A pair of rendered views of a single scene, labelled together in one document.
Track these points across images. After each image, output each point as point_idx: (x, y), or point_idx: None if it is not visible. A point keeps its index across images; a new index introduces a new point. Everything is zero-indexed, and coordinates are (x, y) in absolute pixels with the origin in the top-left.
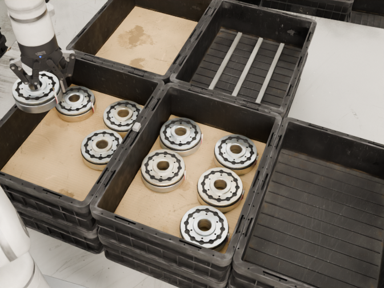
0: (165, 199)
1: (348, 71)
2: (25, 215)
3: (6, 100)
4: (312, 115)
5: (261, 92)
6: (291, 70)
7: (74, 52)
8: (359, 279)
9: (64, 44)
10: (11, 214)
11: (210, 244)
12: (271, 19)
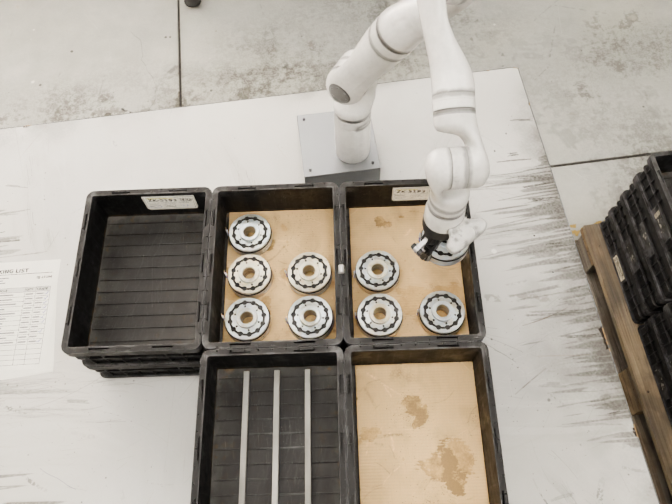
0: (296, 253)
1: None
2: None
3: (557, 345)
4: (186, 489)
5: (244, 426)
6: (217, 494)
7: (415, 250)
8: (117, 251)
9: (573, 477)
10: (335, 76)
11: (239, 219)
12: None
